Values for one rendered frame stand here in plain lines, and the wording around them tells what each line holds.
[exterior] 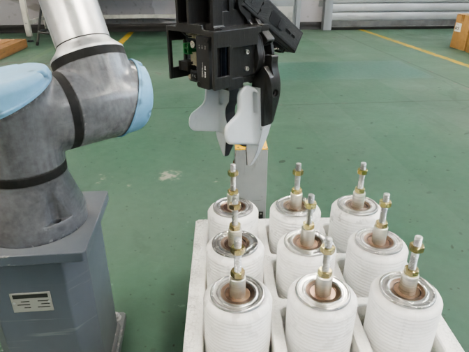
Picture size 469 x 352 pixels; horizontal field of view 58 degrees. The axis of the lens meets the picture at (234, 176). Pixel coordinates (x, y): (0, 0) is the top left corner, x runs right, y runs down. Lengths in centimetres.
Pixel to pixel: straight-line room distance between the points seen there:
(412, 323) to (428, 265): 55
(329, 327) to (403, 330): 10
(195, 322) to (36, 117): 36
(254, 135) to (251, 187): 49
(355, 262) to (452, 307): 38
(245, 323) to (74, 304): 28
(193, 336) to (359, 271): 28
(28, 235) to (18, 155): 11
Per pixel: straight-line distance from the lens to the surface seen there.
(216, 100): 48
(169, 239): 117
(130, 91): 68
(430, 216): 138
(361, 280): 73
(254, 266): 68
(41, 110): 62
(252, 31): 42
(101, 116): 65
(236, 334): 59
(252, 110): 45
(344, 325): 61
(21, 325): 76
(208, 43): 40
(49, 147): 64
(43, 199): 65
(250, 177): 92
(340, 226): 81
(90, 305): 73
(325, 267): 59
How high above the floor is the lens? 65
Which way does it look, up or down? 26 degrees down
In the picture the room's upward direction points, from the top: straight up
